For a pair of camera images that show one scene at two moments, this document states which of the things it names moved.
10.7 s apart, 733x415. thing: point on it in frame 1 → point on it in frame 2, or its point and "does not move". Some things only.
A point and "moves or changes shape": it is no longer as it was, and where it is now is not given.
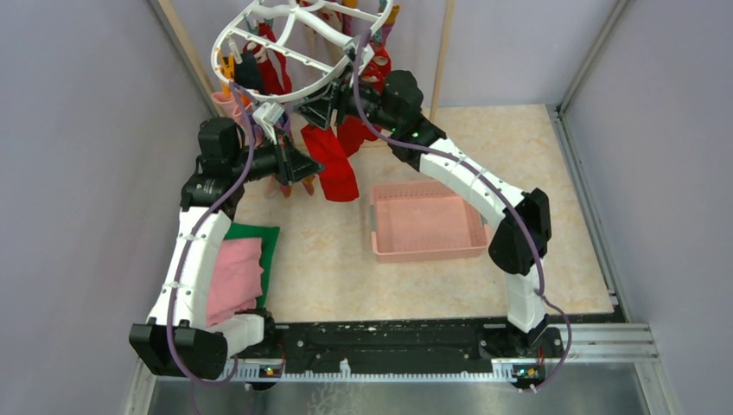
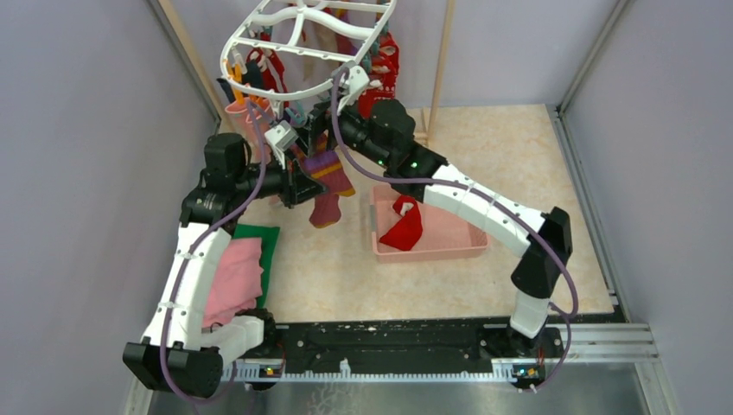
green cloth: x=270 y=236 does not move
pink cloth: x=236 y=278 does not move
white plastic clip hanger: x=276 y=48 moves or changes shape
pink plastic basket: x=424 y=220 does not move
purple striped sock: x=270 y=187 moves or changes shape
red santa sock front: x=337 y=177 → x=405 y=234
